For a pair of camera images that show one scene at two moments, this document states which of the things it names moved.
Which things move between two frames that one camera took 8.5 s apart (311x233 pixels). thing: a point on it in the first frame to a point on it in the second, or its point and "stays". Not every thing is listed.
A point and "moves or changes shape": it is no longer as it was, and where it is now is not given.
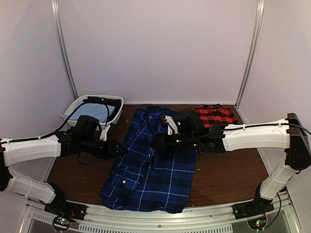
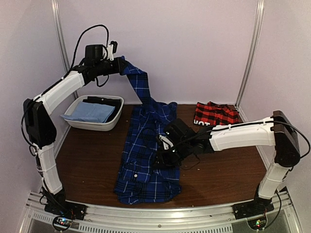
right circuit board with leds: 257,224 stays
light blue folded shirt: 96,110 stays
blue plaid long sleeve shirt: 141,180 moves or changes shape
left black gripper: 111,149 to 118,69
